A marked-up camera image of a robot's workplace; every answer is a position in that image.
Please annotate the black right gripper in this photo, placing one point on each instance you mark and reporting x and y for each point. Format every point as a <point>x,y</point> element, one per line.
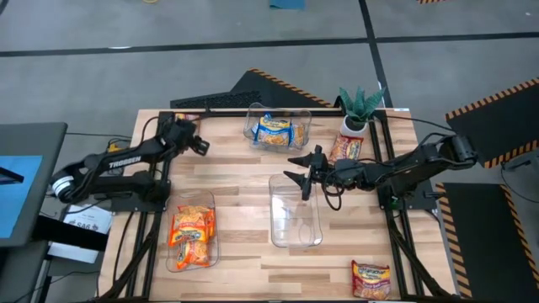
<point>322,172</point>

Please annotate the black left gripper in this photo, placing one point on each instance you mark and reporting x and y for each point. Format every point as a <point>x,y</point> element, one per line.
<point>183,132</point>

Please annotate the red Maruchan ramen pack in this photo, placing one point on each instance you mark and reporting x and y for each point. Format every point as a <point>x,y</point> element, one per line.
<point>346,149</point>
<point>370,280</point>
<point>187,117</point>

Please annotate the blue Maruchan ramen pack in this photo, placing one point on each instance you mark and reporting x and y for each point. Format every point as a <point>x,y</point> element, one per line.
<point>273,131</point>

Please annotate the orange Maruchan ramen pack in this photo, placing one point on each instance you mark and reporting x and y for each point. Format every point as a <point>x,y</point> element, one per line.
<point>188,227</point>
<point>193,254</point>
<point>210,223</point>

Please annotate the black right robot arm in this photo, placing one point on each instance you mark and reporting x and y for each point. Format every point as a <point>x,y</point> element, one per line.
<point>404,168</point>

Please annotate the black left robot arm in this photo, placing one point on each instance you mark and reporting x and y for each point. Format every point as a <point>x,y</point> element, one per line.
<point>126,162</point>

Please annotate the clear plastic bin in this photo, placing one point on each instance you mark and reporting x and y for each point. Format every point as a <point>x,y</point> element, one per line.
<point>295,219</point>
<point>252,111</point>
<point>172,261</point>

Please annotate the black hazard-striped platform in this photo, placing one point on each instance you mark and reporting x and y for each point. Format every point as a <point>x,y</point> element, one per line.
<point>261,90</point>
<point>497,122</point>
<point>484,244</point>

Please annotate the green succulent in white pot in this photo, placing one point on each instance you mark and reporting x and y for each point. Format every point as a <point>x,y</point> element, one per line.
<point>358,109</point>

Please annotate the white paper sheet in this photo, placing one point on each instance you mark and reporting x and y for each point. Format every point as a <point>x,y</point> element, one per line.
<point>88,219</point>

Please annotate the dark grey desk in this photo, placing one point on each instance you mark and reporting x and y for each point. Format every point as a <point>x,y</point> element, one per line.
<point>38,139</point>

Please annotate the blue floor mat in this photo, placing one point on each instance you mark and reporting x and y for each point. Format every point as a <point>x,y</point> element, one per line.
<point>287,3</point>

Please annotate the blue desk mat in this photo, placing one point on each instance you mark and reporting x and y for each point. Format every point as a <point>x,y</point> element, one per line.
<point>21,198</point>

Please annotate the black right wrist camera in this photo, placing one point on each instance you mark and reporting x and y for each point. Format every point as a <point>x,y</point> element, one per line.
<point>348,169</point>

